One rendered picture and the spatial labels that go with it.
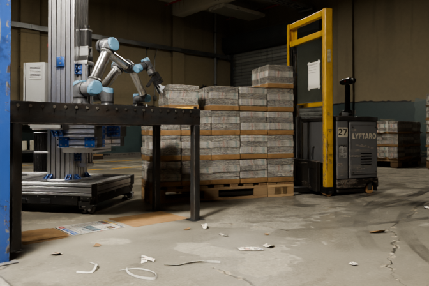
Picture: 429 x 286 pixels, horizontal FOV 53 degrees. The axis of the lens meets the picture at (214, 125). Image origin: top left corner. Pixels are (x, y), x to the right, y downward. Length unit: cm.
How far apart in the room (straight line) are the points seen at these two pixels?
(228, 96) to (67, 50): 148
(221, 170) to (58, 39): 185
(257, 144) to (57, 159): 183
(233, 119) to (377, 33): 696
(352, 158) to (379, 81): 597
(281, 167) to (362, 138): 91
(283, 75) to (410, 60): 608
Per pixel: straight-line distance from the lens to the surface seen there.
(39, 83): 402
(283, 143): 433
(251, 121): 419
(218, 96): 406
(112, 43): 372
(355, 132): 462
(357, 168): 465
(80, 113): 267
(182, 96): 397
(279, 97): 433
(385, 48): 1050
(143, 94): 446
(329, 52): 446
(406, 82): 1018
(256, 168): 421
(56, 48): 405
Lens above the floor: 63
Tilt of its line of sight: 1 degrees up
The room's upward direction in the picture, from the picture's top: straight up
